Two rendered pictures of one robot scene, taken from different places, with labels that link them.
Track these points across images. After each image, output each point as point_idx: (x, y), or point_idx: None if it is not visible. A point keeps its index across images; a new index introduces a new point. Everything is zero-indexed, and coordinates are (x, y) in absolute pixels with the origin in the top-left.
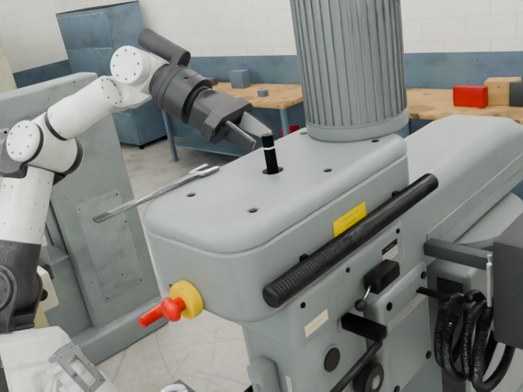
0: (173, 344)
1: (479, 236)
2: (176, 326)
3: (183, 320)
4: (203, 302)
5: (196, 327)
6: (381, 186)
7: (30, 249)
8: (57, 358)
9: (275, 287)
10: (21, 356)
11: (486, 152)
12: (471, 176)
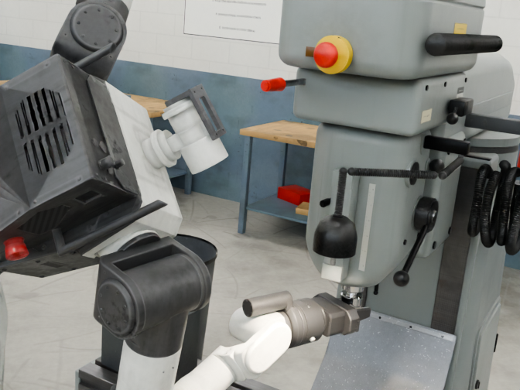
0: (5, 350)
1: (491, 138)
2: (7, 332)
3: (15, 326)
4: (353, 57)
5: (35, 334)
6: (473, 22)
7: (124, 11)
8: (192, 91)
9: (443, 34)
10: (122, 104)
11: (499, 66)
12: (491, 80)
